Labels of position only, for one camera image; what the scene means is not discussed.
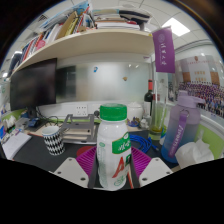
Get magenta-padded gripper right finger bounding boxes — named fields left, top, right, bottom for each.
left=128, top=146, right=174, bottom=190

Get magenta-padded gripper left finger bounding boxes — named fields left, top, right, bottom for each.
left=53, top=145, right=100, bottom=190

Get white drink bottle green cap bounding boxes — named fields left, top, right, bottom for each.
left=95, top=103, right=133, bottom=192

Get purple blue water bottle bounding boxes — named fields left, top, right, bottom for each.
left=160, top=90, right=205, bottom=164

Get flat round red coaster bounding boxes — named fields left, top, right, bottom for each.
left=75, top=145, right=96, bottom=158

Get black white checkered mug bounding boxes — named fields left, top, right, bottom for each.
left=41, top=125, right=66, bottom=157

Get black desk mat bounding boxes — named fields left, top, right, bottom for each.
left=13, top=129, right=181, bottom=173

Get white crumpled tissue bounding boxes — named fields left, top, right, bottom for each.
left=174, top=139, right=215, bottom=169

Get tall clear green glass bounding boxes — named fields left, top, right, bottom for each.
left=148, top=101, right=167, bottom=141

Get grey metal laptop stand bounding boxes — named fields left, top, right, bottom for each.
left=59, top=113, right=100, bottom=145

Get small blue device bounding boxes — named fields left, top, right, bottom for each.
left=27, top=117, right=43, bottom=129

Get white paper sheets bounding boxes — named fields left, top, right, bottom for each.
left=1, top=131, right=33, bottom=160

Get white ceramic jar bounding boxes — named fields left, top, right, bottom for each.
left=126, top=101, right=144, bottom=128

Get dark wine bottle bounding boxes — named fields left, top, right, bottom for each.
left=143, top=79, right=156, bottom=116

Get black computer monitor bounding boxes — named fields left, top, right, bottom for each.
left=9, top=57, right=58, bottom=112

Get group photo poster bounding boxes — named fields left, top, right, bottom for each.
left=174, top=54, right=224, bottom=118

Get purple hanging banner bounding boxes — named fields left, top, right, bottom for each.
left=152, top=26, right=177, bottom=74

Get beige shelf with books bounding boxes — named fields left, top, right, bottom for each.
left=6, top=0, right=158, bottom=79

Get blue coiled cable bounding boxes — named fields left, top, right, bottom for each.
left=129, top=133, right=160, bottom=154

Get black tangled cables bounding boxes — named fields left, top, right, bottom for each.
left=36, top=114, right=68, bottom=128

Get white wall power socket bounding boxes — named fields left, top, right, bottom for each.
left=73, top=104, right=89, bottom=117

